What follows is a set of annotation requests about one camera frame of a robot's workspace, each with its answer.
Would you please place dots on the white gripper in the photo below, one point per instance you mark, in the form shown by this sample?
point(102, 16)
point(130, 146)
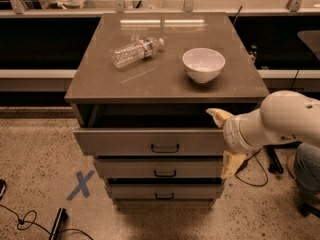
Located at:
point(231, 133)

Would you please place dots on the grey top drawer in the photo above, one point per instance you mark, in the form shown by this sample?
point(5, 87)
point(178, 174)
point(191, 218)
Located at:
point(152, 136)

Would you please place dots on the grey drawer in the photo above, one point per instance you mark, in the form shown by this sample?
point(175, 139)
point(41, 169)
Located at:
point(164, 192)
point(152, 136)
point(207, 167)

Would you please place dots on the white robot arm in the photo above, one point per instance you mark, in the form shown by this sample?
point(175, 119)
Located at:
point(283, 117)

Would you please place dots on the grey drawer cabinet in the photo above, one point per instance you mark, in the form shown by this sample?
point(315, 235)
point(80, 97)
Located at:
point(158, 86)

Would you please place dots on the grey middle drawer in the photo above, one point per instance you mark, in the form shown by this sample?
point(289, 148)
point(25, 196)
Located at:
point(207, 167)

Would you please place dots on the grey bottom drawer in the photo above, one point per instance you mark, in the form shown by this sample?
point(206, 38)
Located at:
point(164, 192)

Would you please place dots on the black power adapter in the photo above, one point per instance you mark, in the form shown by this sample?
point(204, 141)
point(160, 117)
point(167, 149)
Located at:
point(243, 166)

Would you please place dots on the black stand leg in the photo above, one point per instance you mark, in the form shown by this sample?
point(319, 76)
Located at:
point(275, 166)

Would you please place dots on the white bowl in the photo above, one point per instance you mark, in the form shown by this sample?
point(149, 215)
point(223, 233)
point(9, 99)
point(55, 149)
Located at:
point(203, 65)

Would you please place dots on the person leg in jeans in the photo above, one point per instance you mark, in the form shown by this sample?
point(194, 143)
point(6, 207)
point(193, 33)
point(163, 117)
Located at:
point(304, 167)

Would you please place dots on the black chair base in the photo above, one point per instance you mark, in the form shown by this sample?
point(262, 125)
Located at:
point(306, 209)

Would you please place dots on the clear plastic water bottle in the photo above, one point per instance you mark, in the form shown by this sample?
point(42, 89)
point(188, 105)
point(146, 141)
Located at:
point(138, 50)

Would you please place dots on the blue tape cross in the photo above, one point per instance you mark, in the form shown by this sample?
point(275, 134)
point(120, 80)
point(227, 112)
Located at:
point(82, 185)

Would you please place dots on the black power strip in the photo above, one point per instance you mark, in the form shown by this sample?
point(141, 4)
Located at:
point(61, 218)

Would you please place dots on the black shoe tip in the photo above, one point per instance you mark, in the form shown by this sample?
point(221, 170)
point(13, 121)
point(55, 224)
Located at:
point(3, 187)

